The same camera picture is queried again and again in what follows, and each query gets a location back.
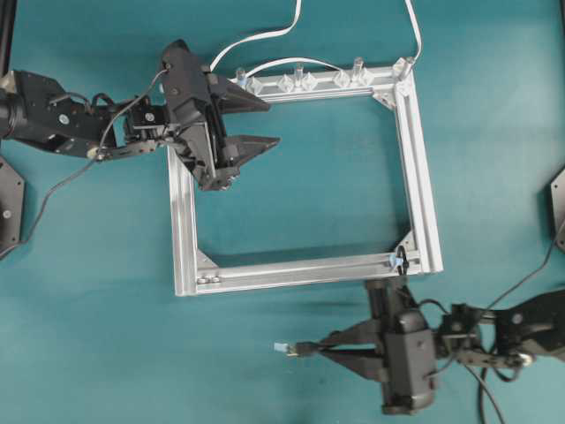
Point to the metal post with blue tape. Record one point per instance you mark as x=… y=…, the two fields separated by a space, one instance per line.
x=241 y=77

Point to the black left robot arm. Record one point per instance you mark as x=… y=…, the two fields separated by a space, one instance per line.
x=38 y=112

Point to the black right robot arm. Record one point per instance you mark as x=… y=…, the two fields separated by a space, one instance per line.
x=510 y=338

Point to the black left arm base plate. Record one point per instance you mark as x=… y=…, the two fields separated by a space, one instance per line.
x=12 y=203

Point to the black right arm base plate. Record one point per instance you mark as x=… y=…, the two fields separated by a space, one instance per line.
x=557 y=192

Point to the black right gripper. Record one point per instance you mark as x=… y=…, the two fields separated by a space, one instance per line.
x=404 y=337

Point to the aluminium extrusion frame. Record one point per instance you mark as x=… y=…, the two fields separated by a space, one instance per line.
x=347 y=187

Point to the metal standoff post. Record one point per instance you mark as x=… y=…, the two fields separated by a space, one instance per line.
x=357 y=71
x=299 y=77

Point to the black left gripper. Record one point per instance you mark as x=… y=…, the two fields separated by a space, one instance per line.
x=196 y=99

